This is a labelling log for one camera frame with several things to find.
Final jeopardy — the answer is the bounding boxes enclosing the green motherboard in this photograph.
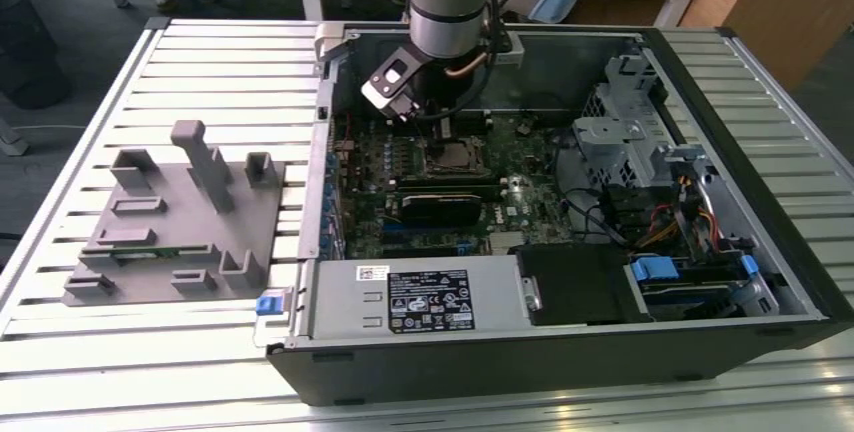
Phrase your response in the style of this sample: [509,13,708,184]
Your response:
[329,116,581,261]

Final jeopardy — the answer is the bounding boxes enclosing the multicolour wire bundle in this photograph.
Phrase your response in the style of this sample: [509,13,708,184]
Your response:
[696,201,727,253]

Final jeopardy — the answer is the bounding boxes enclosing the silver metal drive cage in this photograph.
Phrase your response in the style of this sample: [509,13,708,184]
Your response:
[571,54,712,188]

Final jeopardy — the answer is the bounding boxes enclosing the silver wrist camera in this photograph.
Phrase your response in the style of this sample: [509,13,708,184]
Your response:
[358,44,428,122]

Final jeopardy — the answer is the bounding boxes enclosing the black graphics card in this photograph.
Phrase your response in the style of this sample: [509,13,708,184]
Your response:
[397,193,482,227]

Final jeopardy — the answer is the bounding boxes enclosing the wooden cabinet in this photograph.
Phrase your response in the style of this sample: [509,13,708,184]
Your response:
[679,0,854,96]

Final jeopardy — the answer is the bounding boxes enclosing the silver power supply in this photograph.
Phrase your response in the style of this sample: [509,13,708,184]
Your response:
[306,254,535,342]

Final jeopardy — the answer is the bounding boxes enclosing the silver CPU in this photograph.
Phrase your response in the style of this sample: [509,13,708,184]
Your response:
[436,144,476,167]

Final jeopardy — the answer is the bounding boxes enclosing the blue case latch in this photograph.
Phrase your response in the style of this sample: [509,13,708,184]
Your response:
[254,289,286,317]

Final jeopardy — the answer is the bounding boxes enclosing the black PC case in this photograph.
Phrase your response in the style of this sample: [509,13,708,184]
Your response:
[264,16,854,408]

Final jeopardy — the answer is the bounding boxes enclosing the hard disk in blue carrier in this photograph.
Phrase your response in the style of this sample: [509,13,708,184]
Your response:
[624,251,761,322]

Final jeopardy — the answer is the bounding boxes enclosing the green RAM stick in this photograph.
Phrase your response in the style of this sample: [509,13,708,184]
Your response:
[108,246,182,260]

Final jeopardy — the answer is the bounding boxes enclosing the grey stand foot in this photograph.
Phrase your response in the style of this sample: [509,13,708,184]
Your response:
[0,116,31,157]

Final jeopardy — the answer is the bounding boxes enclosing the black drive bay box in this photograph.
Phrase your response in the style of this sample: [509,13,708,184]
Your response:
[516,244,653,328]

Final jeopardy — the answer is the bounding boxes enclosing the black wire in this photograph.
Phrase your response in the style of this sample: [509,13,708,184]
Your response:
[563,187,632,248]

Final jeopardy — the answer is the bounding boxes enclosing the copper coloured hose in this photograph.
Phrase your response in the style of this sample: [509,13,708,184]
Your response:
[442,49,486,79]

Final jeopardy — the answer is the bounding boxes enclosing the yellow wire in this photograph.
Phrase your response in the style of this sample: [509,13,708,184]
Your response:
[636,229,679,249]

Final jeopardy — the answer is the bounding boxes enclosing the grey parts rack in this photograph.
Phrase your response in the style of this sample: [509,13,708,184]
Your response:
[59,119,289,309]

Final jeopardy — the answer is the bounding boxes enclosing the silver chipset heatsink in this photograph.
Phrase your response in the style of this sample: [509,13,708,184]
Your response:
[489,231,524,255]

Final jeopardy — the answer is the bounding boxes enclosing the black bin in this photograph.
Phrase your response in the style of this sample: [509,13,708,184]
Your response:
[0,0,71,111]

